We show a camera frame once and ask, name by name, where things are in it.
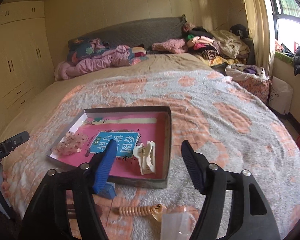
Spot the dark floral pillow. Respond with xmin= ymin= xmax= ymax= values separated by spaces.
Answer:
xmin=66 ymin=37 xmax=109 ymax=64

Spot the pink dotted fabric scrunchie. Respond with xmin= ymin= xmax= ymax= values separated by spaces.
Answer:
xmin=52 ymin=132 xmax=88 ymax=155

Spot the cream curtain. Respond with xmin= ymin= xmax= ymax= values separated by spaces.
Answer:
xmin=244 ymin=0 xmax=275 ymax=76

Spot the small blue box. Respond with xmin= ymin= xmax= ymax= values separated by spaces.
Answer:
xmin=98 ymin=182 xmax=116 ymax=199

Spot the cream wardrobe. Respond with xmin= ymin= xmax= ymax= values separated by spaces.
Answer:
xmin=0 ymin=1 xmax=54 ymax=136

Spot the pink knitted sweater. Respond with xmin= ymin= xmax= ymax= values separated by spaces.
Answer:
xmin=152 ymin=38 xmax=188 ymax=54

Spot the bag with yellow hoop earrings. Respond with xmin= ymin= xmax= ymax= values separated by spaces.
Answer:
xmin=160 ymin=212 xmax=192 ymax=240

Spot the grey quilted headboard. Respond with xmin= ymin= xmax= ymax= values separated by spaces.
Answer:
xmin=79 ymin=15 xmax=186 ymax=49

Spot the peach spiral hair tie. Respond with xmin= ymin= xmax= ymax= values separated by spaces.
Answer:
xmin=118 ymin=203 xmax=167 ymax=223

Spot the pink quilt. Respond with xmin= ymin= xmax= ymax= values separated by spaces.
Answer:
xmin=54 ymin=45 xmax=147 ymax=81

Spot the grey shallow cardboard box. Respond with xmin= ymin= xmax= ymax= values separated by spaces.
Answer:
xmin=46 ymin=106 xmax=172 ymax=189

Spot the floral laundry basket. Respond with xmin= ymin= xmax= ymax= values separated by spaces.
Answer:
xmin=225 ymin=63 xmax=271 ymax=104

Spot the cream hair claw clip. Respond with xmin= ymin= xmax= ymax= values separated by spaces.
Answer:
xmin=133 ymin=141 xmax=156 ymax=175

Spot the window with bars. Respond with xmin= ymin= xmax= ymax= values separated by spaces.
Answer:
xmin=270 ymin=0 xmax=300 ymax=52

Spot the pile of clothes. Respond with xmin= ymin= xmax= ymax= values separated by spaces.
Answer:
xmin=182 ymin=22 xmax=250 ymax=63

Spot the tan bed sheet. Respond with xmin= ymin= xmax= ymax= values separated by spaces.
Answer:
xmin=0 ymin=53 xmax=213 ymax=140

